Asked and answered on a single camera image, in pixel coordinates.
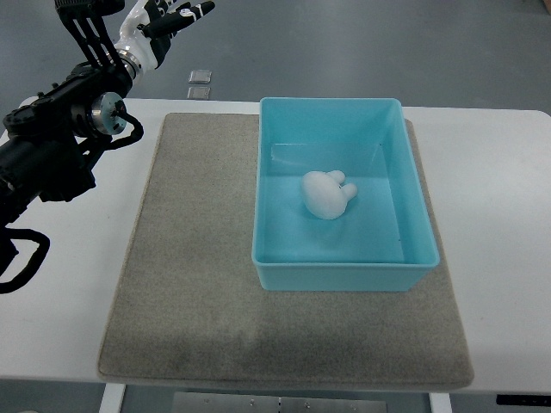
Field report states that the metal table base plate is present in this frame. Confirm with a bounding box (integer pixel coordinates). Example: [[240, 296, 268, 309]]
[[171, 392, 388, 413]]

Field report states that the grey felt mat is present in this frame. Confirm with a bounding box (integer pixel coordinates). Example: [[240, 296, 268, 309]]
[[97, 114, 474, 391]]

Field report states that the blue plastic box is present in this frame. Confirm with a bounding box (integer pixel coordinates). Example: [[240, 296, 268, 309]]
[[251, 97, 441, 292]]

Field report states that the floor outlet plate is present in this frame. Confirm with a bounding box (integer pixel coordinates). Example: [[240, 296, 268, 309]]
[[189, 70, 212, 84], [187, 86, 211, 100]]

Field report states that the white table leg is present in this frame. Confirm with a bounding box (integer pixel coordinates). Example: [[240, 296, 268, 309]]
[[98, 383, 127, 413], [429, 392, 453, 413]]

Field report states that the white right table leg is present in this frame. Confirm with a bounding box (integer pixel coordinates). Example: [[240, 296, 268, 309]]
[[429, 392, 453, 413]]

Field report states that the white left table leg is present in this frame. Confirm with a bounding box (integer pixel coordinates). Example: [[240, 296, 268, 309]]
[[98, 383, 127, 413]]

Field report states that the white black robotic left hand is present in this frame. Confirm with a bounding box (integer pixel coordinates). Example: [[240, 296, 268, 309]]
[[115, 1, 215, 72]]

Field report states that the white bunny toy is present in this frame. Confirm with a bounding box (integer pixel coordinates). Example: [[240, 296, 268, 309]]
[[300, 170, 358, 220]]

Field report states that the black table control panel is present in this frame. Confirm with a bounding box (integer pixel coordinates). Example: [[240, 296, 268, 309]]
[[496, 394, 551, 407]]

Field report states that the upper floor outlet plate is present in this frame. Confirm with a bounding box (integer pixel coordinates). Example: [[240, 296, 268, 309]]
[[189, 70, 212, 84]]

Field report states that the lower floor outlet plate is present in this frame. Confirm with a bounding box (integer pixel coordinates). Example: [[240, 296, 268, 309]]
[[187, 86, 211, 100]]

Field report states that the black cable loop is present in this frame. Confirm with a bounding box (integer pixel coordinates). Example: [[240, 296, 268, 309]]
[[0, 227, 51, 295]]

